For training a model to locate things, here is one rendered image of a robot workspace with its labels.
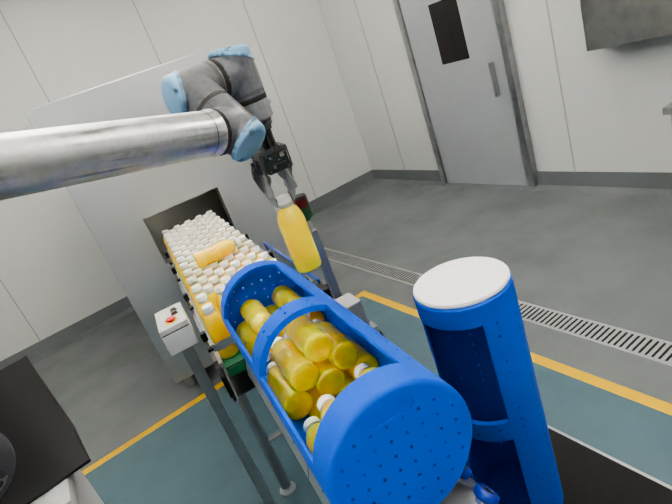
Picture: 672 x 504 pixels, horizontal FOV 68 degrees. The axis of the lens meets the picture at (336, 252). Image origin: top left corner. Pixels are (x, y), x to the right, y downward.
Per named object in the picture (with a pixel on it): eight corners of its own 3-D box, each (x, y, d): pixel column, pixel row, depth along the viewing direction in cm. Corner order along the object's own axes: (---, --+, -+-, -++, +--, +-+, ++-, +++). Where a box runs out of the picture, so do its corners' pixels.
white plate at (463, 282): (424, 262, 161) (425, 265, 162) (402, 310, 139) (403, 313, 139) (513, 250, 148) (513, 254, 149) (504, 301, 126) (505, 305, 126)
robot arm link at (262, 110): (225, 109, 115) (262, 94, 118) (233, 129, 117) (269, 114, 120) (235, 110, 108) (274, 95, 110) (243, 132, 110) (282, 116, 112)
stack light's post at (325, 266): (385, 430, 247) (309, 233, 208) (381, 426, 251) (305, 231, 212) (392, 426, 248) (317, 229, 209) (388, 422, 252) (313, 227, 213)
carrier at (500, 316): (483, 461, 193) (473, 527, 170) (424, 265, 162) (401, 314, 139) (563, 465, 180) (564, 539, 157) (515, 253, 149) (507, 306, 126)
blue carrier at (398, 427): (355, 565, 84) (304, 435, 74) (238, 358, 162) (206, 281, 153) (487, 477, 93) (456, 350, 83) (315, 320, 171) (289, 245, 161)
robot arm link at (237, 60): (195, 56, 108) (231, 43, 113) (219, 112, 113) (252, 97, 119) (218, 49, 101) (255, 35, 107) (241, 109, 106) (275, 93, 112)
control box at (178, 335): (171, 357, 170) (158, 332, 166) (166, 335, 187) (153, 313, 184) (199, 342, 172) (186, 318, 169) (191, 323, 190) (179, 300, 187)
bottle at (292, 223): (326, 264, 130) (301, 198, 123) (302, 275, 128) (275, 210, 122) (316, 257, 136) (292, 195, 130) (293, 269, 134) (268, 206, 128)
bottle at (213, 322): (237, 344, 183) (217, 302, 177) (240, 352, 177) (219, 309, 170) (219, 353, 182) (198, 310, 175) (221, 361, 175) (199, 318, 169)
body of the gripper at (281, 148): (266, 180, 115) (246, 130, 109) (255, 174, 122) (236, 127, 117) (295, 167, 117) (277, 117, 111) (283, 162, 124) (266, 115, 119)
